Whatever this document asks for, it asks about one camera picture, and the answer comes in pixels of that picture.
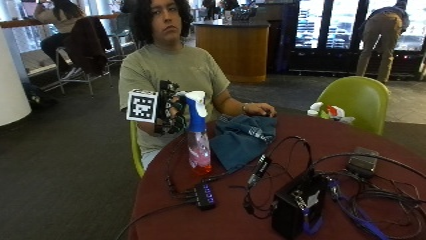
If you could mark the white marker cube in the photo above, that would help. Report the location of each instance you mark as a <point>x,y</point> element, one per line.
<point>142,106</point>

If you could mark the dark jacket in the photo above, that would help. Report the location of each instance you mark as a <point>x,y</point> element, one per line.
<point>87,46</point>

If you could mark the black box device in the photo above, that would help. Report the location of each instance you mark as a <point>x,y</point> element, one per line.
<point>295,206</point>

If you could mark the small black adapter stick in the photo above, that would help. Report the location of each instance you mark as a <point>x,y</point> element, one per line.
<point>260,168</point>

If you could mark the spray bottle with blue neck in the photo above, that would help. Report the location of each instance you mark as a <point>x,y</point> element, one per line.
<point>199,146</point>

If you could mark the green plastic chair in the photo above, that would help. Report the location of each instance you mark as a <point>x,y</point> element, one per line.
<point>355,100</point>
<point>136,150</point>

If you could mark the black bag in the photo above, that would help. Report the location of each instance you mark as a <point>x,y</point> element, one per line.
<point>38,95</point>

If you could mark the grey power brick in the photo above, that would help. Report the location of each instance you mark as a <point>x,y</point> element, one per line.
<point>363,161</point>

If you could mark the white pillar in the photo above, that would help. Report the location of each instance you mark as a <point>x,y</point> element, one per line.
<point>11,83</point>

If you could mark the blue cloth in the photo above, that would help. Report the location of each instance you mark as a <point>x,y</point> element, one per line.
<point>242,140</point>

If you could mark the glass door display fridges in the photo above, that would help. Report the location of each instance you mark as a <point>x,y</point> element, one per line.
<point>341,30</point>

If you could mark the metal frame chair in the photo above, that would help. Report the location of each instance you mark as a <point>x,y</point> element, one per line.
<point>84,78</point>

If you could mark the wooden bar top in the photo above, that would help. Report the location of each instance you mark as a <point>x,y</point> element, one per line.
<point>27,22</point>

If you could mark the white spray bottle red trigger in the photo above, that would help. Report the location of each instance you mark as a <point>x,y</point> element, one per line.
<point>337,113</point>

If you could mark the the person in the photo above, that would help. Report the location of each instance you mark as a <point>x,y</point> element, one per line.
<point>178,66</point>

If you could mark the black hub with blue lights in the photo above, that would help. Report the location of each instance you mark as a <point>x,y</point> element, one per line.
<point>206,196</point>

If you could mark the round wooden counter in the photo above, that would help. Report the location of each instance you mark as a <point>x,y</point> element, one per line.
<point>234,50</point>

